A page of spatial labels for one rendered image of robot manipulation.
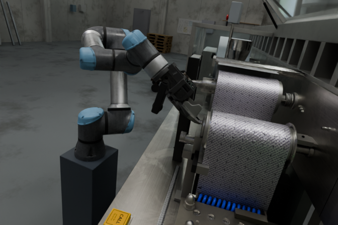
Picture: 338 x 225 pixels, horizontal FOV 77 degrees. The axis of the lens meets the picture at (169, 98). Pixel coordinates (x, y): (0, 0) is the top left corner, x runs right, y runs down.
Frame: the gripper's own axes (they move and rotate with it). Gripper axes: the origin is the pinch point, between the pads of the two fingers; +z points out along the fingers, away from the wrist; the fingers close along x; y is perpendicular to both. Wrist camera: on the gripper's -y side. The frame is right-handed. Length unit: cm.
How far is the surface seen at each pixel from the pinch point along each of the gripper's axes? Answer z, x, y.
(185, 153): 8.0, 1.8, -12.2
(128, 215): 9.5, -12.9, -37.2
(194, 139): 5.6, 1.7, -5.5
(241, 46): -3, 66, 28
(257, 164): 21.0, -5.6, 7.8
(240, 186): 24.7, -5.6, -1.2
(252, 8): 4, 1078, 194
